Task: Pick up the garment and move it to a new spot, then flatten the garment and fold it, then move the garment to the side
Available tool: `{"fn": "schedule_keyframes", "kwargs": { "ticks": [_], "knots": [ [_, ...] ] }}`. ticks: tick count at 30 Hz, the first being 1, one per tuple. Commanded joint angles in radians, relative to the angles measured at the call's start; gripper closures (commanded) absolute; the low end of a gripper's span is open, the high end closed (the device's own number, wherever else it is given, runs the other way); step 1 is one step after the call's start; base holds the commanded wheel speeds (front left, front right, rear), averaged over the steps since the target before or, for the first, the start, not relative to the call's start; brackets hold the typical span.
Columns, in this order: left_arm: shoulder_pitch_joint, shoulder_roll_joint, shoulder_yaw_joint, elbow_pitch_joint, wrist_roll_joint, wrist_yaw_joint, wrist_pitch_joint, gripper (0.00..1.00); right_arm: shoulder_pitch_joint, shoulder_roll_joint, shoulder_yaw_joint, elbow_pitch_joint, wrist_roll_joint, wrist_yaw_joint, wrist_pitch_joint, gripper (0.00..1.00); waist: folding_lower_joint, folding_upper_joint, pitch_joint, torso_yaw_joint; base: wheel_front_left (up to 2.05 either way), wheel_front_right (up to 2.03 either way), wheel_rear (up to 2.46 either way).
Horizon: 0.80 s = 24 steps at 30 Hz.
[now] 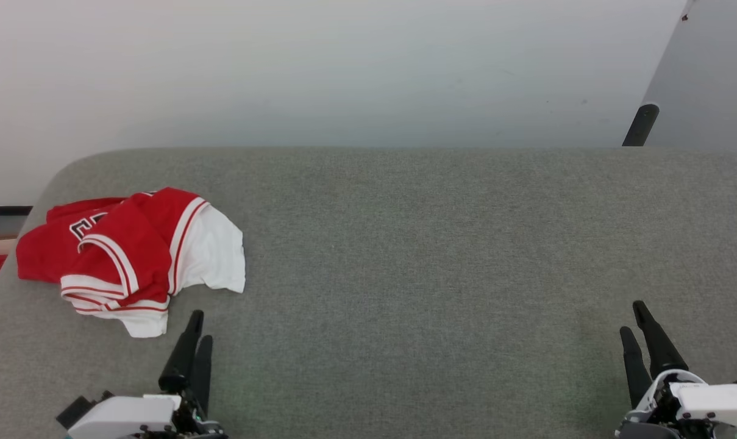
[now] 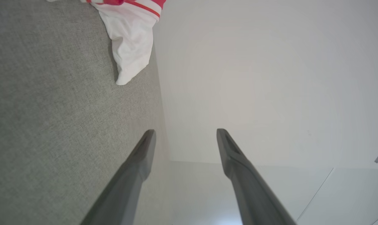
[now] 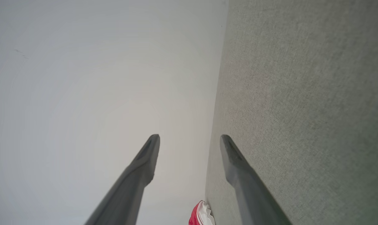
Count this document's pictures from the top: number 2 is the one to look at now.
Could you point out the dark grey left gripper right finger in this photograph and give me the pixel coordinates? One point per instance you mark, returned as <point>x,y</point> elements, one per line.
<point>251,190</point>

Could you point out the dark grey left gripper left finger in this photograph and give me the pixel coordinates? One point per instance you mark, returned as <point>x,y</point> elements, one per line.
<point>129,184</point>

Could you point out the red and white shirt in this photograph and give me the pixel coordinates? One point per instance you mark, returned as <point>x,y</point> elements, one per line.
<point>129,34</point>

